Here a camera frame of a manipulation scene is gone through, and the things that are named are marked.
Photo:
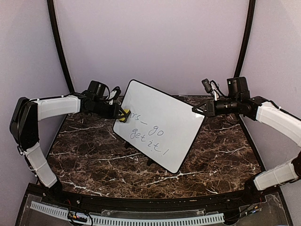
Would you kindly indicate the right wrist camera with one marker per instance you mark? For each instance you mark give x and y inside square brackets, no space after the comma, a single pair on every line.
[210,88]

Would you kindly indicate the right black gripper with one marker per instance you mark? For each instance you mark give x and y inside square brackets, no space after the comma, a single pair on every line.
[210,108]

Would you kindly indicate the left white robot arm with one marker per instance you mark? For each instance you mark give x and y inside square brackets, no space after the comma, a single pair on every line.
[28,112]

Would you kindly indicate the black frame post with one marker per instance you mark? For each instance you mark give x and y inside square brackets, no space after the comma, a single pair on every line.
[58,45]
[246,36]

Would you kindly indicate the left black frame post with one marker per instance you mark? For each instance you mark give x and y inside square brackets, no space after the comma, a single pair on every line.
[58,45]

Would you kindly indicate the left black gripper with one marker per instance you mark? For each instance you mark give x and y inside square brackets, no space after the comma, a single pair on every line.
[114,114]

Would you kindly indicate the white slotted cable duct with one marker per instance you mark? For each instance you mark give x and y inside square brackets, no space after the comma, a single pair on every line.
[129,218]

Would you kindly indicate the black front rail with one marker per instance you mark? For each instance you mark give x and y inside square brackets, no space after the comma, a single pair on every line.
[221,202]

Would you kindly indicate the right black frame post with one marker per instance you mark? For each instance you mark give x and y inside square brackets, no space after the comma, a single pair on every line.
[246,36]

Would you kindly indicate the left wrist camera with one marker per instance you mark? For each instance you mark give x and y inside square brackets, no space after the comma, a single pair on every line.
[114,94]

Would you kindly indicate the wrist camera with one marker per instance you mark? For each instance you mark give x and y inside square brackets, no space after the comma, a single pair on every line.
[210,88]
[114,94]

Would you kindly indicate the yellow black eraser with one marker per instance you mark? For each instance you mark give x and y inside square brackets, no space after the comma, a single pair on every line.
[124,115]

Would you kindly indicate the white whiteboard black frame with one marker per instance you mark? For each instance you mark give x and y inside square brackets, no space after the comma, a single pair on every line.
[160,126]

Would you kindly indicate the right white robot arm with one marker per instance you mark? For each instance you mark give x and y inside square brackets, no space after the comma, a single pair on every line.
[264,111]

